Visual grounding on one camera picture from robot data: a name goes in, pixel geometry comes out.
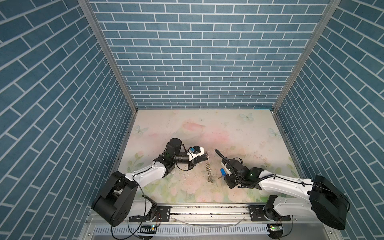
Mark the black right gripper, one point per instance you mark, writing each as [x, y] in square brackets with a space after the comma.
[227, 180]

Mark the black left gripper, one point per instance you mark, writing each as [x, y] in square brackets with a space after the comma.
[191, 164]

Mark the blue tagged key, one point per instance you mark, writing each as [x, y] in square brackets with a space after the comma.
[223, 173]

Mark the large metal keyring band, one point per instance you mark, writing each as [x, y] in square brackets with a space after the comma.
[209, 169]

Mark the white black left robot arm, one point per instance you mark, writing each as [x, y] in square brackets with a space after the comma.
[116, 202]

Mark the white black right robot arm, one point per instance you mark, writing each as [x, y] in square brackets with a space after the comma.
[314, 198]

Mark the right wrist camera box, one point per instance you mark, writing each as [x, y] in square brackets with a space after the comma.
[226, 168]

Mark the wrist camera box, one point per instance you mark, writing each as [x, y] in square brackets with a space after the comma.
[226, 168]
[196, 150]

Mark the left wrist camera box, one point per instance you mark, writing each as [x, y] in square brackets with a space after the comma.
[196, 150]

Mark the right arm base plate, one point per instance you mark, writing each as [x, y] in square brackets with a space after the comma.
[258, 214]

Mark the perforated cable duct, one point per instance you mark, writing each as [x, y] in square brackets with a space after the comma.
[183, 230]

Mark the aluminium front rail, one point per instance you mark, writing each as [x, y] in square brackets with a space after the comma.
[230, 213]

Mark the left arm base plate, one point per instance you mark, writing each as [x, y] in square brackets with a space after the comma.
[161, 212]

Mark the aluminium left corner post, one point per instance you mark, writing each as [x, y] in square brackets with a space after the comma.
[92, 20]

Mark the aluminium corner post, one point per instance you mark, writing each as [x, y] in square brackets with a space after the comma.
[92, 20]
[318, 30]

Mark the aluminium right corner post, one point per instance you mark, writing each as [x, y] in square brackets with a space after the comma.
[318, 30]

